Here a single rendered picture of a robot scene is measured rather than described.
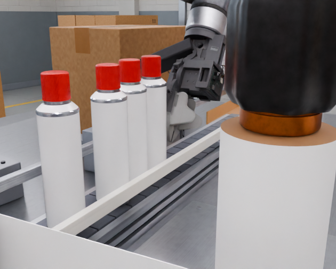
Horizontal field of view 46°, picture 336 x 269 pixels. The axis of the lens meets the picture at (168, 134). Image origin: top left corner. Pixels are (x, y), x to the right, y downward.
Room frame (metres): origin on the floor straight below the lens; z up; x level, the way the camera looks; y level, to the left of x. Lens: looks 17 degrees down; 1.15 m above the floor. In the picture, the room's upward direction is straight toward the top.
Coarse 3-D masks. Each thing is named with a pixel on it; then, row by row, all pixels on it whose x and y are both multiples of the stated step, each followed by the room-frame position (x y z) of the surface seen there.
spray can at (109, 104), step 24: (96, 72) 0.54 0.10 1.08; (96, 96) 0.53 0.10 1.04; (120, 96) 0.53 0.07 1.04; (96, 120) 0.53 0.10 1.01; (120, 120) 0.53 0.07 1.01; (96, 144) 0.53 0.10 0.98; (120, 144) 0.53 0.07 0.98; (96, 168) 0.53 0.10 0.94; (120, 168) 0.53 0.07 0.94; (96, 192) 0.54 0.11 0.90
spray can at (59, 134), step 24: (48, 72) 0.47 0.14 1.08; (48, 96) 0.46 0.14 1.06; (48, 120) 0.45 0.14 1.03; (72, 120) 0.46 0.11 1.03; (48, 144) 0.45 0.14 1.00; (72, 144) 0.46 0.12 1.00; (48, 168) 0.45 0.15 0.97; (72, 168) 0.45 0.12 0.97; (48, 192) 0.45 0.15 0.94; (72, 192) 0.45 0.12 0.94; (48, 216) 0.45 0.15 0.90
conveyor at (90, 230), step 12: (204, 132) 0.91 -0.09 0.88; (180, 144) 0.82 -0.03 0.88; (216, 144) 0.82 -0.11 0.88; (168, 156) 0.74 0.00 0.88; (204, 156) 0.75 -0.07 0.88; (180, 168) 0.68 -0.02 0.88; (168, 180) 0.62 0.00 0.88; (144, 192) 0.57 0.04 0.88; (132, 204) 0.53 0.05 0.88; (108, 216) 0.50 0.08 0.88; (96, 228) 0.46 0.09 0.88
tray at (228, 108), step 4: (224, 104) 1.27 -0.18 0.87; (228, 104) 1.31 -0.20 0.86; (232, 104) 1.34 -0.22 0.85; (236, 104) 1.37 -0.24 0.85; (216, 108) 1.22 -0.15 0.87; (220, 108) 1.25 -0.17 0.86; (224, 108) 1.28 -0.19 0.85; (228, 108) 1.31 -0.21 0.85; (232, 108) 1.34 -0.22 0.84; (236, 108) 1.36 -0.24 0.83; (208, 112) 1.17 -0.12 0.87; (212, 112) 1.19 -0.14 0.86; (216, 112) 1.22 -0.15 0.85; (220, 112) 1.25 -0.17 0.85; (224, 112) 1.28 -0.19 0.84; (228, 112) 1.30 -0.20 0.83; (232, 112) 1.30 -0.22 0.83; (236, 112) 1.30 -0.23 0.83; (208, 116) 1.17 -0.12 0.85; (212, 116) 1.19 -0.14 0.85; (216, 116) 1.22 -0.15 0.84; (220, 116) 1.24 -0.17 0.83; (208, 120) 1.17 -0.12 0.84; (212, 120) 1.19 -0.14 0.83
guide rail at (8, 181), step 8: (200, 104) 0.90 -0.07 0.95; (88, 144) 0.57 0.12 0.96; (88, 152) 0.56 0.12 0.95; (24, 168) 0.47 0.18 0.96; (32, 168) 0.47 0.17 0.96; (40, 168) 0.48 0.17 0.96; (8, 176) 0.45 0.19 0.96; (16, 176) 0.45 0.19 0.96; (24, 176) 0.46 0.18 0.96; (32, 176) 0.47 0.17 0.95; (0, 184) 0.43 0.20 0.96; (8, 184) 0.44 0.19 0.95; (16, 184) 0.45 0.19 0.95; (0, 192) 0.43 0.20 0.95
